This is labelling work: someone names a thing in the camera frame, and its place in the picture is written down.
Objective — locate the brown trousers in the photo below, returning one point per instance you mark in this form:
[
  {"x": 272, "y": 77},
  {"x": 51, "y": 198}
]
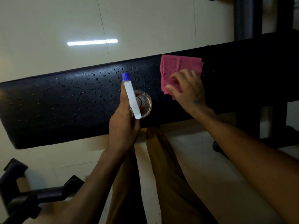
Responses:
[{"x": 168, "y": 184}]

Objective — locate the person's left hand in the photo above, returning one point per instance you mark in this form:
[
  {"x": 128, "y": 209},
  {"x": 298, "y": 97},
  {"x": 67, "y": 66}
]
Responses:
[{"x": 122, "y": 130}]

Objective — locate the person's right middle finger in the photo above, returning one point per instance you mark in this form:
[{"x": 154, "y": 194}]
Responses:
[{"x": 186, "y": 74}]

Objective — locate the black padded bench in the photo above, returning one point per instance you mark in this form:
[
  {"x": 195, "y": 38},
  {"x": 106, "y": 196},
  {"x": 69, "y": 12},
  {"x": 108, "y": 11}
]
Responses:
[{"x": 70, "y": 102}]

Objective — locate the clear spray bottle blue nozzle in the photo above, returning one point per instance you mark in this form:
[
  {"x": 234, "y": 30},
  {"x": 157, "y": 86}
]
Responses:
[{"x": 133, "y": 100}]

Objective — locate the person's right forearm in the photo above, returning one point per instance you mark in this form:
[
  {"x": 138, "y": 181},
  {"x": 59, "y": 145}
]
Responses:
[{"x": 252, "y": 165}]

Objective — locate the black metal equipment base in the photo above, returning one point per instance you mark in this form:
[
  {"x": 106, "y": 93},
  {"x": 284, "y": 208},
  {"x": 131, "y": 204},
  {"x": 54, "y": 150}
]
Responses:
[{"x": 28, "y": 195}]

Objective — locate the pink cleaning cloth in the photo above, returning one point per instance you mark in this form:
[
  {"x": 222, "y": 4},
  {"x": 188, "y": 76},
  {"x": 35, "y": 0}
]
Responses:
[{"x": 177, "y": 64}]

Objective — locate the black metal upright post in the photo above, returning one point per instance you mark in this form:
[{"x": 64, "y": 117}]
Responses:
[{"x": 247, "y": 18}]

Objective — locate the person's right thumb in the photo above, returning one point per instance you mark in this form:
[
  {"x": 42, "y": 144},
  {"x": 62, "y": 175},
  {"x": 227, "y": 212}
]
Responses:
[{"x": 172, "y": 89}]

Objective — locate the black metal bench frame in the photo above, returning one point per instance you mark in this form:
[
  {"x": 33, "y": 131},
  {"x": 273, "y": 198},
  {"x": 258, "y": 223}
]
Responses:
[{"x": 275, "y": 128}]

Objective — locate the person's left forearm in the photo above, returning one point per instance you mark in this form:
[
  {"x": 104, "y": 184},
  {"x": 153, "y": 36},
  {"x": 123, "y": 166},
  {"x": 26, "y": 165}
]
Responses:
[{"x": 93, "y": 186}]

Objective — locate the person's right hand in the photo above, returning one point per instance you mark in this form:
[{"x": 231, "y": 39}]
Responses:
[{"x": 191, "y": 95}]

